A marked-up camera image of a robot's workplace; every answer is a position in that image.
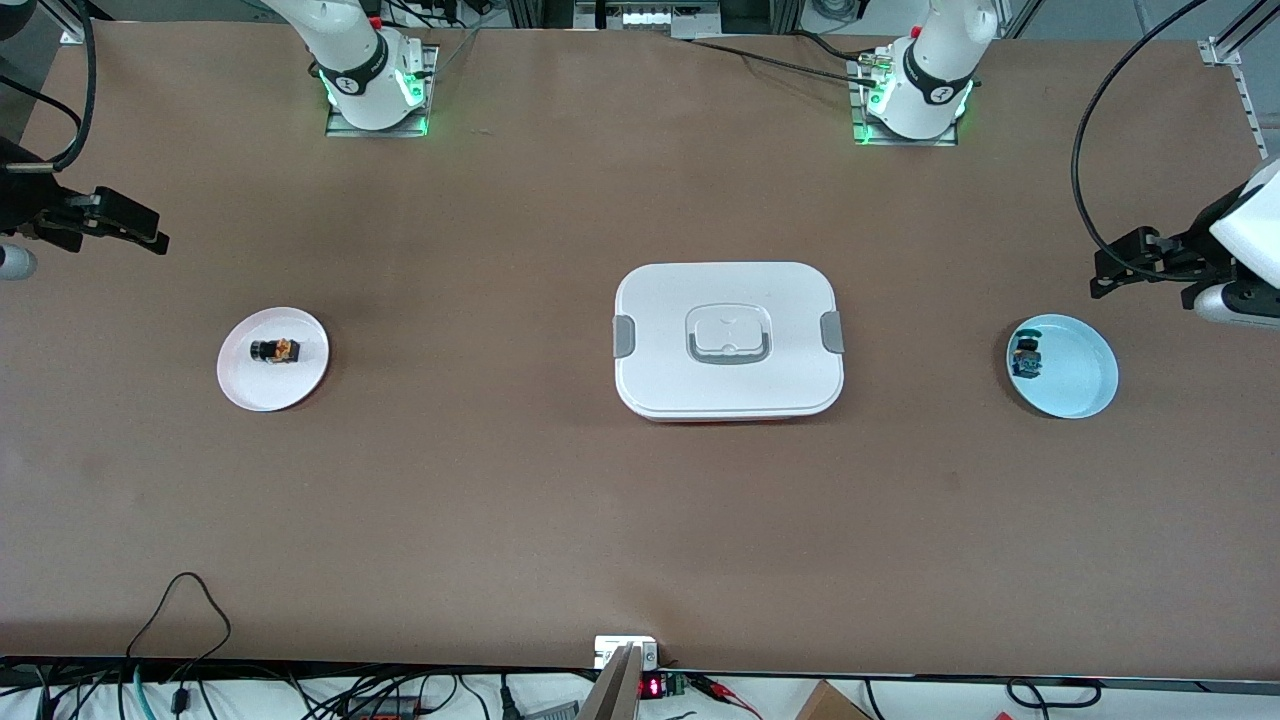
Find white lunch box grey clips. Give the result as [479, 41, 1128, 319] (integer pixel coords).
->
[612, 261, 847, 424]

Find brown cardboard box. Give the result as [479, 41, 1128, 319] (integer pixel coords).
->
[794, 679, 873, 720]

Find light blue round plate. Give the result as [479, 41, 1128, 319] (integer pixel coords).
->
[1006, 313, 1119, 420]

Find perforated metal strip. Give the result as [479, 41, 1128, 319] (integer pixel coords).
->
[1233, 60, 1277, 179]

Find pale pink round plate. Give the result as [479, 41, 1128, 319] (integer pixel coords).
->
[216, 306, 331, 414]

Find red black power strip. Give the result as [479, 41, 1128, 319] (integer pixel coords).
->
[343, 694, 423, 720]

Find white socket strip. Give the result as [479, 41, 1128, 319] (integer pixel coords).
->
[574, 0, 723, 40]

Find red clip leads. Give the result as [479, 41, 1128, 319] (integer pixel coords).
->
[690, 673, 763, 719]

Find aluminium profile bar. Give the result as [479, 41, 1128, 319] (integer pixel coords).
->
[577, 643, 644, 720]

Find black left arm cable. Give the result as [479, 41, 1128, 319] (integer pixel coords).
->
[1071, 0, 1213, 284]

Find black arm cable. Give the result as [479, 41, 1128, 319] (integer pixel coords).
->
[0, 0, 99, 173]
[1071, 0, 1213, 284]

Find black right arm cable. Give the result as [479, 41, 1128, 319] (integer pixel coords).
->
[0, 0, 99, 173]

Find aluminium frame bar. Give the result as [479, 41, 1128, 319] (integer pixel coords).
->
[40, 0, 116, 47]

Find aluminium corner bracket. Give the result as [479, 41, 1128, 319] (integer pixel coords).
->
[1198, 0, 1280, 68]

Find thin black looped cable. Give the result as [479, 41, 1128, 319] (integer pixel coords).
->
[124, 571, 234, 693]

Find black cable with metal plug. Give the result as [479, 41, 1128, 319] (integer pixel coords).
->
[680, 30, 893, 87]

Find black coiled cable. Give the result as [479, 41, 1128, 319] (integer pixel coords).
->
[1004, 677, 1103, 710]

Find small white bracket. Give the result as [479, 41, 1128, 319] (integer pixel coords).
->
[593, 635, 660, 670]

